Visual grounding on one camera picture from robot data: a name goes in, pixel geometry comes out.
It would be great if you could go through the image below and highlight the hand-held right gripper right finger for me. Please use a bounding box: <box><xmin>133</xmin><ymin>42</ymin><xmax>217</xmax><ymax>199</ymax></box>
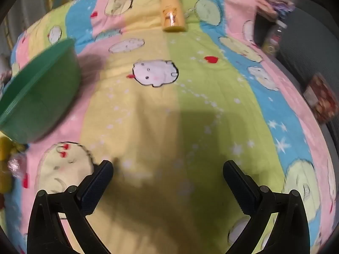
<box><xmin>222</xmin><ymin>160</ymin><xmax>310</xmax><ymax>254</ymax></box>

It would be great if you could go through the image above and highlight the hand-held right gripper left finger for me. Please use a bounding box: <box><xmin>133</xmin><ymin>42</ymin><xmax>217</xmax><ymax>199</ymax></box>
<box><xmin>26</xmin><ymin>160</ymin><xmax>114</xmax><ymax>254</ymax></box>

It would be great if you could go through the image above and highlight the clear-wrapped candy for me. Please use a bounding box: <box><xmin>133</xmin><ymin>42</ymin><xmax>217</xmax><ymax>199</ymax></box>
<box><xmin>7</xmin><ymin>155</ymin><xmax>27</xmax><ymax>176</ymax></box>

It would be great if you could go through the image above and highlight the green pear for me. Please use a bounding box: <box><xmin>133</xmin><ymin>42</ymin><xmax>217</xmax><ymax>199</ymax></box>
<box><xmin>0</xmin><ymin>161</ymin><xmax>13</xmax><ymax>193</ymax></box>

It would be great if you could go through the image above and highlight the green plastic bowl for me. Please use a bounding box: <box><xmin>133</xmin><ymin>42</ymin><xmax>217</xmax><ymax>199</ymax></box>
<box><xmin>0</xmin><ymin>37</ymin><xmax>82</xmax><ymax>144</ymax></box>

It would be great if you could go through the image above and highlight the striped cartoon printed blanket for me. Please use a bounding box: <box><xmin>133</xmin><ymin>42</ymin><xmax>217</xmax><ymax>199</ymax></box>
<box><xmin>0</xmin><ymin>0</ymin><xmax>337</xmax><ymax>254</ymax></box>

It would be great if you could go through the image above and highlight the red patterned box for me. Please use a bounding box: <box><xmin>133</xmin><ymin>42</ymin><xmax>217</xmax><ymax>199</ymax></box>
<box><xmin>303</xmin><ymin>74</ymin><xmax>338</xmax><ymax>123</ymax></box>

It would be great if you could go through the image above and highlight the clear jar with dark lid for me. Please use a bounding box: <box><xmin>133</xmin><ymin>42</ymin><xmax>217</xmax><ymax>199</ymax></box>
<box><xmin>262</xmin><ymin>20</ymin><xmax>288</xmax><ymax>55</ymax></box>

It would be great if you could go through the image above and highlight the grey sofa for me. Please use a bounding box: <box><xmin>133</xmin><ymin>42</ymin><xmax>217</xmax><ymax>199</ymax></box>
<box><xmin>275</xmin><ymin>0</ymin><xmax>339</xmax><ymax>143</ymax></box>

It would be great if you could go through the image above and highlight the yellow bear-print bottle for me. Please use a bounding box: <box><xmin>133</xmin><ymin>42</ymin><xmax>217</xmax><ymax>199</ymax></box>
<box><xmin>154</xmin><ymin>0</ymin><xmax>186</xmax><ymax>32</ymax></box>

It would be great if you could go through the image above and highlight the grey curtain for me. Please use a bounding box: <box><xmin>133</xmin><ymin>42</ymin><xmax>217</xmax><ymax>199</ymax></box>
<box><xmin>7</xmin><ymin>0</ymin><xmax>61</xmax><ymax>48</ymax></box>

